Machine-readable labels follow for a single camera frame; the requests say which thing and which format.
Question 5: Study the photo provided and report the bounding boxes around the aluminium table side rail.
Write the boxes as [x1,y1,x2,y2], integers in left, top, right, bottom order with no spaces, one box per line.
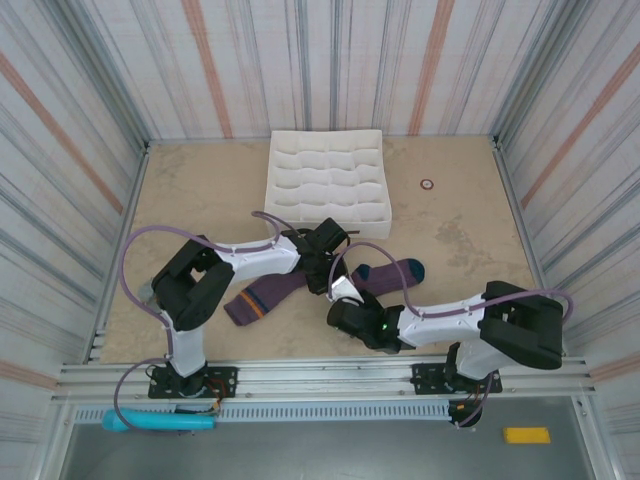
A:
[490,134,569,357]
[82,141,151,364]

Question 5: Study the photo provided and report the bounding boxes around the yellow rectangular block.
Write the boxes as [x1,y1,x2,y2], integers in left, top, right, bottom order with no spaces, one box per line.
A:
[502,426,552,445]

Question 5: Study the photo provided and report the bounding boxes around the black cable connector block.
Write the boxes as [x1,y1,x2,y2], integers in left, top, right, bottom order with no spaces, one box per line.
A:
[447,399,484,430]

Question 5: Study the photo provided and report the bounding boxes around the purple sock with teal toe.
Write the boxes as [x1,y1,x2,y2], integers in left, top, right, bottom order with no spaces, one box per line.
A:
[344,258,427,299]

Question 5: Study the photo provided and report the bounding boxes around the white fabric divided organizer box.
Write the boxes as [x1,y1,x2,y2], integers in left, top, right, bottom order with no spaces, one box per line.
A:
[262,129,394,241]

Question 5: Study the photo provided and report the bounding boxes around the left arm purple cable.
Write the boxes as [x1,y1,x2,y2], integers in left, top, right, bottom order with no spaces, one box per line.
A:
[114,211,301,436]

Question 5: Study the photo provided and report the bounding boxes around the long aluminium mounting rail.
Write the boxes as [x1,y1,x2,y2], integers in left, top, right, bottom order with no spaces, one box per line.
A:
[52,355,599,404]

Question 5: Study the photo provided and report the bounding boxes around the slotted grey cable duct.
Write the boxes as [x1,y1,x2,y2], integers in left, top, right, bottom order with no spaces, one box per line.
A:
[72,402,454,424]

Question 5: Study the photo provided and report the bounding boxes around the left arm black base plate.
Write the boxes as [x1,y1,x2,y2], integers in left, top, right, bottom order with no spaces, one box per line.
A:
[147,365,239,400]

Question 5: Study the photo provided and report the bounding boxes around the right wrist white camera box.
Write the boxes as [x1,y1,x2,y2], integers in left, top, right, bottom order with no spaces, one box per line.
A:
[327,274,366,304]

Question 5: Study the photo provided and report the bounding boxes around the purple sock with beige toe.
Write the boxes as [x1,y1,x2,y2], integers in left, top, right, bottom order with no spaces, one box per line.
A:
[223,269,311,329]

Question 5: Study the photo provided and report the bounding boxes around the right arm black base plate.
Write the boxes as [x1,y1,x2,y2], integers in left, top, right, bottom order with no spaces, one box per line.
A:
[410,362,503,396]

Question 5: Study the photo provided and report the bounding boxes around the teal plastic tube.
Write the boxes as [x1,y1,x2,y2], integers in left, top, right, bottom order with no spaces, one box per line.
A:
[101,409,217,435]

